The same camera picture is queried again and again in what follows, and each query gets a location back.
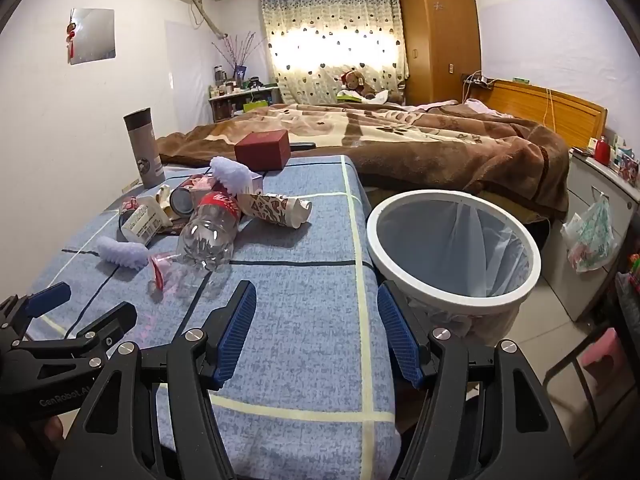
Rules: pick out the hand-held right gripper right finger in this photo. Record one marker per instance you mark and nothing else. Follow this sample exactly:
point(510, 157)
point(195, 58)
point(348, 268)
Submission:
point(397, 335)

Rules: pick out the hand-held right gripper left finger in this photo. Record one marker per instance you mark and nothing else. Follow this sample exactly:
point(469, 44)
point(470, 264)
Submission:
point(235, 335)

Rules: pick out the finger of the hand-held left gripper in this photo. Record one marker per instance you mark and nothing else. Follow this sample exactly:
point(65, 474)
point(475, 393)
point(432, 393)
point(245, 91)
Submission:
point(47, 297)
point(112, 322)

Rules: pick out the clear plastic bottle red label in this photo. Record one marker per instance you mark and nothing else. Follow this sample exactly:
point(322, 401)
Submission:
point(207, 240)

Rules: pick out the white labelled carton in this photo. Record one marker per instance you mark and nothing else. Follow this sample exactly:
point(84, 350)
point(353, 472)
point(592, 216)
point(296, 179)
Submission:
point(142, 222)

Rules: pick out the clear bin liner bag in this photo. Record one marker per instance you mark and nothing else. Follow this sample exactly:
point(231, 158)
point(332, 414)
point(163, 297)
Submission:
point(450, 240)

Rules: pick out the leopard print paper cup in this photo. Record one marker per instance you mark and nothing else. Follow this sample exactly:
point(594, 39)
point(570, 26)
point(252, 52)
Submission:
point(270, 207)

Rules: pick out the red drink can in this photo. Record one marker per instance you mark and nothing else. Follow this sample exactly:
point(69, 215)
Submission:
point(182, 201)

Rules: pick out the white round bin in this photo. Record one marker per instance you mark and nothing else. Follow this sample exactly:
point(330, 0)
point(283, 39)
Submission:
point(530, 270)

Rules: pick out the pink drink carton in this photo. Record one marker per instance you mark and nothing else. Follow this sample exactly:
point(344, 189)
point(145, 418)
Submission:
point(200, 182)

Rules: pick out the clear plastic bubble wrap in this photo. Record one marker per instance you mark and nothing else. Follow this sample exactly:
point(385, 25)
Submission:
point(230, 172)

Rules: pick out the blue checked sheet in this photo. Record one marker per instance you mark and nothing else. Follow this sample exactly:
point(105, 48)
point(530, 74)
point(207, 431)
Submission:
point(300, 285)

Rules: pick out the gray thermos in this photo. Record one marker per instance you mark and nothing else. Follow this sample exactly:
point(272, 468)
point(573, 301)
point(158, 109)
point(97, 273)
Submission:
point(145, 150)

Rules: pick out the dark red box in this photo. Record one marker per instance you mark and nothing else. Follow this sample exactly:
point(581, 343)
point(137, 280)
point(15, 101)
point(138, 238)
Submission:
point(262, 150)

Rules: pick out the brown patterned blanket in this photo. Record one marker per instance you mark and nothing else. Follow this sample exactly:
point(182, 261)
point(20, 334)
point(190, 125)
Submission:
point(425, 145)

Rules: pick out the black remote control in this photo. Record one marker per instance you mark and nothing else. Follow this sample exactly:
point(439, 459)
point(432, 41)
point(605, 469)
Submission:
point(302, 146)

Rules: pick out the pink stool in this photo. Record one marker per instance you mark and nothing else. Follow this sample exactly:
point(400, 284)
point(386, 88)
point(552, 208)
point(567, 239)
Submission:
point(602, 355)

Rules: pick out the printed plastic bag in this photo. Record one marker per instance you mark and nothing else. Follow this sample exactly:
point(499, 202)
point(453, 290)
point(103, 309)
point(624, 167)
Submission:
point(590, 235)

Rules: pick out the green box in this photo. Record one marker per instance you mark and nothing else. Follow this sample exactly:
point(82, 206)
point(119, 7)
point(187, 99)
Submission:
point(255, 106)

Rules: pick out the black chair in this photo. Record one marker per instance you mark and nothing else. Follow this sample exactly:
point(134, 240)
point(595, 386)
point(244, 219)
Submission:
point(627, 320)

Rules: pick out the gray bedside cabinet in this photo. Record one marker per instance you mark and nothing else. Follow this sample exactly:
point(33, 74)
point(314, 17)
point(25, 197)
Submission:
point(580, 185)

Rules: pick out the white desk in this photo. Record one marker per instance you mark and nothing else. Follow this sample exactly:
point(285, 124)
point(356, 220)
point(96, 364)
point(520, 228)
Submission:
point(240, 94)

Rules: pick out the pink cloth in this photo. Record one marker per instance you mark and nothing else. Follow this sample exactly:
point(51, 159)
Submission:
point(477, 106)

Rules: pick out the green book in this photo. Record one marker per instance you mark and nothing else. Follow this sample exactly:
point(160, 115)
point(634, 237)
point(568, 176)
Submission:
point(350, 96)

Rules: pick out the row of small bottles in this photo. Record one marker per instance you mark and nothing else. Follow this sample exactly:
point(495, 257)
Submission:
point(225, 85)

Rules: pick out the brown teddy bear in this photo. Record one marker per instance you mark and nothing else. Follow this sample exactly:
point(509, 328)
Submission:
point(356, 82)

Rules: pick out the vase with purple branches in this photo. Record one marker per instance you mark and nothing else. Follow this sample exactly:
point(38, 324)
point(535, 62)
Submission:
point(241, 72)

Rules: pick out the red hanging ornament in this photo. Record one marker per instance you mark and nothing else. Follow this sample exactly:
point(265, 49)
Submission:
point(73, 35)

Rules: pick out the white power strip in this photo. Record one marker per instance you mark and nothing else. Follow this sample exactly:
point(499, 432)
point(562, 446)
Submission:
point(477, 80)

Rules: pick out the wooden headboard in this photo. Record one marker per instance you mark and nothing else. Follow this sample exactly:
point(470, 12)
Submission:
point(550, 105)

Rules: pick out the colourful picture box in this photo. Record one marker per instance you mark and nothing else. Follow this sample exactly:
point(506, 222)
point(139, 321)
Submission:
point(629, 169)

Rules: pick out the wooden wardrobe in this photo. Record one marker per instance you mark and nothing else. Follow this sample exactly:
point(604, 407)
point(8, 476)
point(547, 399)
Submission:
point(440, 35)

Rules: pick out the wrapped air conditioner pipe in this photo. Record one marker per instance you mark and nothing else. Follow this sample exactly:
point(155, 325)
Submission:
point(202, 15)

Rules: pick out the heart print curtain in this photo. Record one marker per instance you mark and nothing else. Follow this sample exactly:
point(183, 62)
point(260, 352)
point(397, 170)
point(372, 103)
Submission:
point(320, 20)

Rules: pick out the silver wall sheet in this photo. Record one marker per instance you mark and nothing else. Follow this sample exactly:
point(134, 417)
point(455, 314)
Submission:
point(95, 35)

